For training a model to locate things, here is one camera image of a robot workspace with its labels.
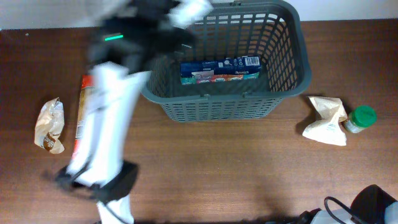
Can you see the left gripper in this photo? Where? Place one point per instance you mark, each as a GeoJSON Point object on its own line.
{"type": "Point", "coordinates": [189, 40]}

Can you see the grey plastic basket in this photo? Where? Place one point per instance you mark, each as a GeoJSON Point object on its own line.
{"type": "Point", "coordinates": [270, 30]}

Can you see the blue carton box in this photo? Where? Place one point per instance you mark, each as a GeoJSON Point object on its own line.
{"type": "Point", "coordinates": [225, 70]}

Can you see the orange spaghetti packet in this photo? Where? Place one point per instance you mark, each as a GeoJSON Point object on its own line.
{"type": "Point", "coordinates": [85, 95]}

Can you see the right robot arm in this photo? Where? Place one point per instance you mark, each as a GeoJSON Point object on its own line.
{"type": "Point", "coordinates": [371, 206]}

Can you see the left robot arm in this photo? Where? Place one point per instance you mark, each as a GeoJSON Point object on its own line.
{"type": "Point", "coordinates": [129, 36]}

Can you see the crumpled brown snack bag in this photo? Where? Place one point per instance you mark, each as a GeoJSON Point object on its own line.
{"type": "Point", "coordinates": [49, 127]}

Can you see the crumpled beige paper bag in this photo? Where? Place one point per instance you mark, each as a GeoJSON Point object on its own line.
{"type": "Point", "coordinates": [327, 129]}

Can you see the green lid jar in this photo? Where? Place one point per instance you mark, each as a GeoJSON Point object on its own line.
{"type": "Point", "coordinates": [360, 119]}

